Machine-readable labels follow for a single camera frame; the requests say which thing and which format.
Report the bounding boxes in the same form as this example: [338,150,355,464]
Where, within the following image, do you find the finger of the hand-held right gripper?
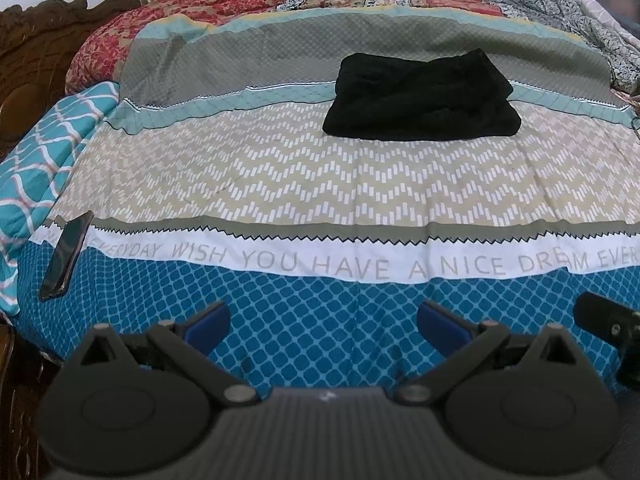
[573,292,640,350]

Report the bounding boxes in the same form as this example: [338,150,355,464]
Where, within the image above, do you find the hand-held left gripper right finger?
[397,300,595,407]

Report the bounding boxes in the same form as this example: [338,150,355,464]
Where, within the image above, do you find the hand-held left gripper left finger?
[67,301,262,407]

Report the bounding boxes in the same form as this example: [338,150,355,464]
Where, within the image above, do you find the black pants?
[322,48,522,142]

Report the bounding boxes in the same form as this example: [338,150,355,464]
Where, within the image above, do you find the black smartphone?
[38,210,96,303]

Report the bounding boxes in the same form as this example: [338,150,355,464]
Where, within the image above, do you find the patterned bed sheet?
[10,6,640,401]

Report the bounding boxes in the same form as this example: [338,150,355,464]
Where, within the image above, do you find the teal lattice pillow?
[0,80,122,317]

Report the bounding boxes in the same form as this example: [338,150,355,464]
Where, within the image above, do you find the floral patchwork quilt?
[65,0,640,97]

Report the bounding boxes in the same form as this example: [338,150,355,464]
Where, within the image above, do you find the carved wooden headboard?
[0,0,142,480]

